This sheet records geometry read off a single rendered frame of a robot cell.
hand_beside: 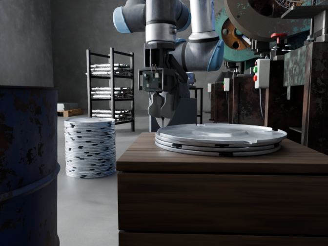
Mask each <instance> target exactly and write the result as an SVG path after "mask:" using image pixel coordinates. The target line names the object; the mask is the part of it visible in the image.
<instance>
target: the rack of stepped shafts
mask: <svg viewBox="0 0 328 246"><path fill-rule="evenodd" d="M86 52H87V73H86V75H87V87H88V118H93V117H92V116H95V117H94V118H100V119H103V118H111V119H115V125H118V124H123V123H131V132H134V131H135V113H134V53H133V52H131V53H130V54H128V53H123V52H119V51H115V50H114V48H110V54H108V56H107V55H102V54H97V53H92V52H90V50H86ZM114 53H115V54H120V55H125V56H129V57H130V61H131V69H127V68H130V65H128V64H127V65H126V64H119V63H114ZM90 55H93V56H99V57H104V58H109V63H102V64H94V65H91V58H90ZM91 67H94V68H93V69H91ZM130 72H131V73H130ZM91 78H95V79H109V87H96V88H92V90H96V91H95V92H91ZM114 78H125V79H131V88H130V87H115V79H114ZM125 90H131V91H125ZM92 94H95V95H92ZM127 94H131V95H127ZM92 101H109V106H110V108H107V109H97V110H92ZM116 101H131V113H130V110H124V109H115V102H116ZM92 112H96V113H95V114H92Z"/></svg>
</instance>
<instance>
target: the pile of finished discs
mask: <svg viewBox="0 0 328 246"><path fill-rule="evenodd" d="M155 139H156V141H155V144H156V145H157V146H158V147H160V148H163V149H166V150H169V151H173V152H179V153H184V154H192V155H203V156H223V155H220V154H228V155H227V156H228V157H234V156H254V155H262V154H268V153H272V152H275V151H277V150H279V149H280V148H281V143H282V140H281V141H277V142H271V143H258V144H250V142H246V143H248V144H209V143H192V142H184V141H177V140H172V139H168V138H165V137H162V136H160V135H159V134H158V132H157V134H156V137H155ZM244 143H245V142H244Z"/></svg>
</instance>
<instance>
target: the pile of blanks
mask: <svg viewBox="0 0 328 246"><path fill-rule="evenodd" d="M64 126H65V128H64V130H65V133H64V134H65V151H66V152H65V153H66V155H65V157H66V159H65V160H66V174H67V175H68V176H70V177H74V178H98V177H103V176H107V175H110V174H113V173H114V172H115V171H116V147H115V145H116V141H115V131H116V129H115V121H114V122H110V123H91V124H78V123H65V122H64Z"/></svg>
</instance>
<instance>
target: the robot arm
mask: <svg viewBox="0 0 328 246"><path fill-rule="evenodd" d="M190 10H191V12H190ZM190 10H189V9H188V7H187V6H186V5H185V4H184V3H182V2H181V1H180V0H127V2H126V5H125V6H121V7H118V8H116V9H115V11H114V13H113V22H114V25H115V27H116V29H117V30H118V31H119V32H121V33H133V32H144V31H146V43H144V69H138V78H139V90H142V91H146V92H148V94H149V98H150V100H151V102H152V104H151V105H150V106H149V107H148V114H149V115H150V116H153V117H155V118H156V120H157V122H158V124H159V126H160V127H161V128H162V127H166V126H168V125H169V123H170V122H171V120H172V118H173V116H174V114H175V111H176V110H177V107H178V105H179V102H180V100H181V98H190V92H189V88H188V85H187V80H188V75H187V74H186V72H206V71H207V72H209V71H217V70H219V69H220V67H221V65H222V62H223V57H224V41H223V40H220V38H219V34H218V33H217V32H216V31H215V19H214V0H190ZM190 23H192V34H191V35H190V37H189V42H186V40H185V39H177V38H176V33H177V32H181V31H184V30H186V29H187V28H188V27H189V25H190ZM140 75H142V76H143V85H142V86H140Z"/></svg>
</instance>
